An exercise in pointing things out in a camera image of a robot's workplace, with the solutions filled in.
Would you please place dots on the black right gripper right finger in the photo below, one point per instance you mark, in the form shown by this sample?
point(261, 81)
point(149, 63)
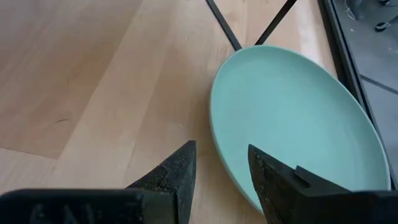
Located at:
point(273, 186)

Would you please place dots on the black metal table frame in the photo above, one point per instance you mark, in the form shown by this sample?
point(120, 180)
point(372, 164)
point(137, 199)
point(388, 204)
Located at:
point(347, 62)

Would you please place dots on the teal plate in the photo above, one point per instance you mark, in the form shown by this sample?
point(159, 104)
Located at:
point(295, 118)

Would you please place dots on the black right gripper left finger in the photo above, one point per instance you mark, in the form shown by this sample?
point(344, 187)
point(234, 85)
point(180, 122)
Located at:
point(182, 174)

